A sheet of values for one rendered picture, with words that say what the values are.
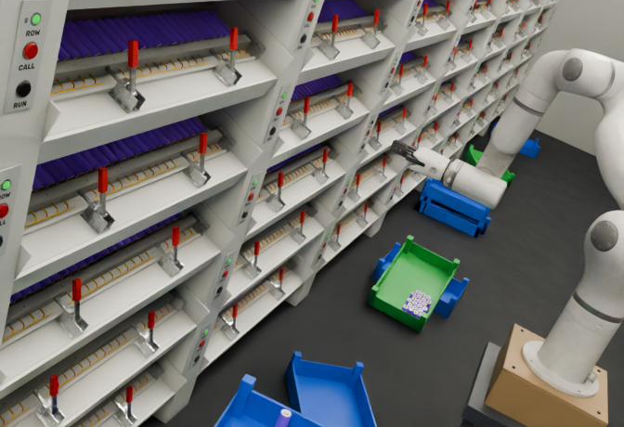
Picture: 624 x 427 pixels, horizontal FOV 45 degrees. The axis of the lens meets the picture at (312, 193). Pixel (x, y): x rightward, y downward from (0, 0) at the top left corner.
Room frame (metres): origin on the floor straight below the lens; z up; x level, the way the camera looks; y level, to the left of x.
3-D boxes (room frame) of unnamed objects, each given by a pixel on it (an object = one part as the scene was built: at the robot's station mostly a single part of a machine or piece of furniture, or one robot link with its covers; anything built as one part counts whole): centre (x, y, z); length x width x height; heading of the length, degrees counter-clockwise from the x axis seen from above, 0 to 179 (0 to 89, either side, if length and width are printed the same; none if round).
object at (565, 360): (1.55, -0.69, 0.47); 0.19 x 0.19 x 0.18
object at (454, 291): (2.42, -0.47, 0.04); 0.30 x 0.20 x 0.08; 73
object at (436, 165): (2.00, -0.29, 0.60); 0.11 x 0.10 x 0.07; 73
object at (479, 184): (1.96, -0.43, 0.60); 0.13 x 0.09 x 0.08; 73
